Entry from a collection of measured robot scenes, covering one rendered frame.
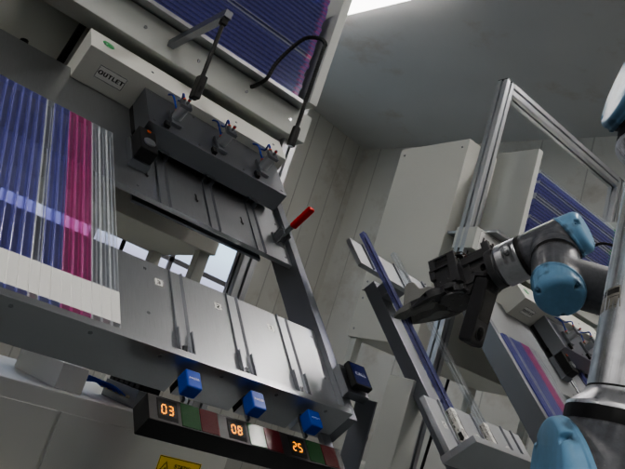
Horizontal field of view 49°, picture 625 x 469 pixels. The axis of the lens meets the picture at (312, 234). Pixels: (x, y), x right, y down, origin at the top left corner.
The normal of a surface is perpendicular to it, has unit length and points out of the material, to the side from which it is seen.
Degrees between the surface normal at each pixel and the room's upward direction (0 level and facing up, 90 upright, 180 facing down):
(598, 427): 88
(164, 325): 43
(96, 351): 133
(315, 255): 90
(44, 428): 90
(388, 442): 90
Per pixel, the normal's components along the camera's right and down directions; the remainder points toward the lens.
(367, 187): -0.63, -0.38
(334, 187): 0.72, 0.04
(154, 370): 0.24, 0.62
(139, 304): 0.63, -0.68
